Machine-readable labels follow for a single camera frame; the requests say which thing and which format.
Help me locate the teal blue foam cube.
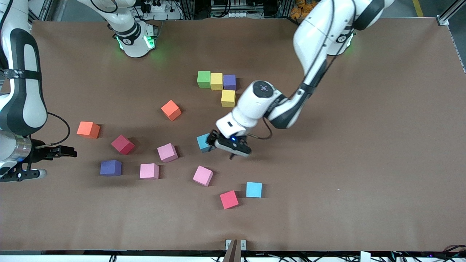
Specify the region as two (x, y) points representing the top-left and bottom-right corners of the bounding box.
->
(196, 134), (213, 153)

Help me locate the yellow foam cube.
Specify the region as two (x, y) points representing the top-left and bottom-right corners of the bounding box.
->
(210, 73), (224, 91)
(221, 90), (236, 108)

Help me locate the green foam cube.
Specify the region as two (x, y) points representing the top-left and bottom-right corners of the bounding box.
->
(197, 71), (212, 89)

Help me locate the orange foam cube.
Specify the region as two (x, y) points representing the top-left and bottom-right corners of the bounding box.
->
(161, 100), (182, 122)
(76, 121), (100, 139)

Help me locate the pink foam cube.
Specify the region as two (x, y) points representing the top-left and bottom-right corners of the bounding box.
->
(193, 165), (214, 187)
(139, 163), (159, 180)
(157, 143), (179, 163)

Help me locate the light blue foam cube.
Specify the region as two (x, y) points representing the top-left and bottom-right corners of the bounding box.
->
(246, 182), (262, 198)

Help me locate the red foam cube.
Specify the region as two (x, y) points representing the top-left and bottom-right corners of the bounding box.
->
(220, 190), (240, 210)

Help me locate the crimson foam cube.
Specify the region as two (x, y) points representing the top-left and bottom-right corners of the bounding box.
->
(111, 134), (135, 155)

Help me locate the metal equipment rack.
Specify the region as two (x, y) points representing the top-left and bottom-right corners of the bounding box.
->
(210, 0), (255, 19)

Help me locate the brown table cover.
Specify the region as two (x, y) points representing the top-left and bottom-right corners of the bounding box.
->
(0, 16), (466, 252)

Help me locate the white power strip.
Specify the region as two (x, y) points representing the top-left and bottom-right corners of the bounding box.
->
(140, 0), (182, 20)

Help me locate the orange fruit net bag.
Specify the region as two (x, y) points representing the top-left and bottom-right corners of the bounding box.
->
(291, 0), (318, 19)

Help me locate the small metal bracket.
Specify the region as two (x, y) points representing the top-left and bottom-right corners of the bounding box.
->
(225, 239), (246, 251)

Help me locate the aluminium frame post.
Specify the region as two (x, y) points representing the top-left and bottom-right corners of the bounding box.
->
(222, 239), (239, 262)

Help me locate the aluminium frame profile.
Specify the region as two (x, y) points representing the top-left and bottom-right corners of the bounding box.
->
(436, 0), (466, 73)
(35, 5), (60, 22)

